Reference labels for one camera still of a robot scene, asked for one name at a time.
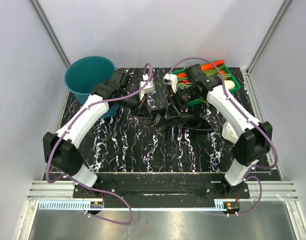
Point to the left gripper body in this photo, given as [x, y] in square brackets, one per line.
[135, 111]

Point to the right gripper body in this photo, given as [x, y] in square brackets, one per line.
[173, 98]

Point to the black trash bag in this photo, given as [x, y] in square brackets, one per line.
[170, 117]

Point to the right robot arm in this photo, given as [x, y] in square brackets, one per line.
[254, 137]

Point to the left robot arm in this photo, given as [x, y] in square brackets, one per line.
[61, 149]

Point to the teal plastic trash bin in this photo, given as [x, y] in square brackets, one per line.
[86, 73]

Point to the green long beans bundle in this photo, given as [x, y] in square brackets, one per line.
[183, 82]

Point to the small orange carrot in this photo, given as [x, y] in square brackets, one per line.
[181, 75]

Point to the large orange carrot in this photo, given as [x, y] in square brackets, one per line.
[213, 65]

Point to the green plastic vegetable tray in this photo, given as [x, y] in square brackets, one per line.
[223, 69]

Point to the yellow white cabbage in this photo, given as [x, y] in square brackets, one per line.
[229, 84]

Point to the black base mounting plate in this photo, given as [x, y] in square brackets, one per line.
[163, 190]

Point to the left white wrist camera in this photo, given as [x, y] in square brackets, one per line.
[146, 86]

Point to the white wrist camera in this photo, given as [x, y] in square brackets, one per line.
[146, 86]
[171, 80]

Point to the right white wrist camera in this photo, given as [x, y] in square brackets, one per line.
[171, 80]

